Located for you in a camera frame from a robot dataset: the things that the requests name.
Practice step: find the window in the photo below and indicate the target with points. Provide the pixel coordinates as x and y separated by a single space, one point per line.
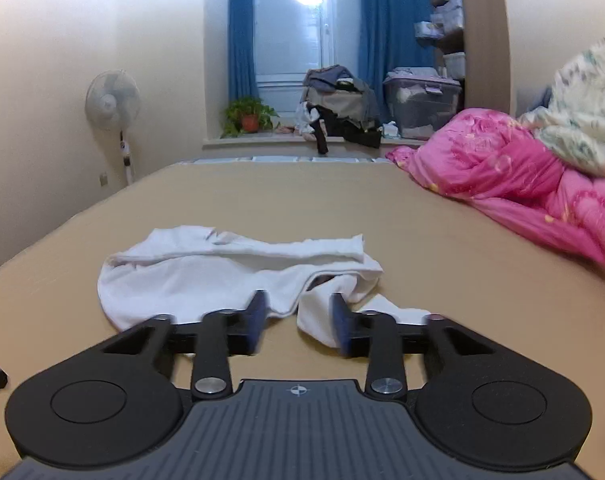
294 36

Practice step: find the potted green plant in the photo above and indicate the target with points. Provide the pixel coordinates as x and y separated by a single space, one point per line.
248 115

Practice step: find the pile of dark clothes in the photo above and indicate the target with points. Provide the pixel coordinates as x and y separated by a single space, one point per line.
335 104

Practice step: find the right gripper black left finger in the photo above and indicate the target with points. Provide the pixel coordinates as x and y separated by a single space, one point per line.
211 342

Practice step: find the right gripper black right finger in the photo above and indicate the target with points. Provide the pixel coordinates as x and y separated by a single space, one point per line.
385 342

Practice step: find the blue curtain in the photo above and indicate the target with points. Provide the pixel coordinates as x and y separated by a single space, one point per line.
387 41
241 36

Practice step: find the right blue curtain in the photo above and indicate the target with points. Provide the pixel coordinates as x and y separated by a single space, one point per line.
387 41

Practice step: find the clear plastic storage bin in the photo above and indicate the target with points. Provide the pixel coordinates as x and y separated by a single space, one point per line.
419 100

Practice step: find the white long-sleeve shirt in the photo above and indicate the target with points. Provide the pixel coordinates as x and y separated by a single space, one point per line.
191 271

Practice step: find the left blue curtain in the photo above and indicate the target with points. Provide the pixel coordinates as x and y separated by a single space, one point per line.
241 36

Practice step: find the white standing fan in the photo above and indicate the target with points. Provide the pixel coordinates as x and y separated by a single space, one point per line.
112 104

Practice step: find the pink quilt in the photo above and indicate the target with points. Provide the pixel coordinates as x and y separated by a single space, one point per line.
487 160

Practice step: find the floral white-green quilt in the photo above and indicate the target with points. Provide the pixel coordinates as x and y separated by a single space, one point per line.
572 125

